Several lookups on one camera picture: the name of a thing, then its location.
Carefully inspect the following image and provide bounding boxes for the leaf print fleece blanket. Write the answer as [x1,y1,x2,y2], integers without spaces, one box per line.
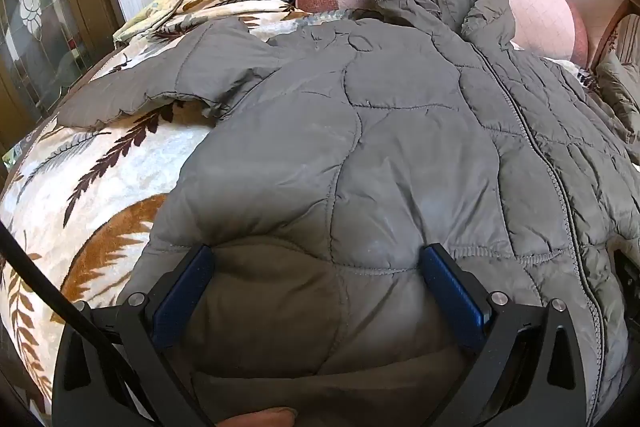
[0,0,321,413]

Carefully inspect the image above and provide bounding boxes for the black cable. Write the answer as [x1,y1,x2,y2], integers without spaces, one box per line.
[0,222,146,427]

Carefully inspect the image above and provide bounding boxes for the pale yellow floral cloth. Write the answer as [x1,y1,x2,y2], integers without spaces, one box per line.
[112,0,201,42]

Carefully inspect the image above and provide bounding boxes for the striped floral cushion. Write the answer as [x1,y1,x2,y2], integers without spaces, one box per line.
[607,14,640,68]

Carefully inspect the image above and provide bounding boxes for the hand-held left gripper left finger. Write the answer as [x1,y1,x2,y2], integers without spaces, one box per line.
[52,244,216,427]

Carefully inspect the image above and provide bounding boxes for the person's left hand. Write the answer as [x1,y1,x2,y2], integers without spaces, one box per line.
[235,406,298,427]

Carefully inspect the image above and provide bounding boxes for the grey quilted hooded jacket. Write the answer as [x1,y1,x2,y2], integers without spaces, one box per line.
[56,0,640,427]

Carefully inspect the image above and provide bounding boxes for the stained glass wooden door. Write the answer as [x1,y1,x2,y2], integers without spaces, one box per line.
[0,0,123,158]

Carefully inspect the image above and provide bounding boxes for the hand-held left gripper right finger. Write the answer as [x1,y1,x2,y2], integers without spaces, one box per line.
[419,243,588,427]

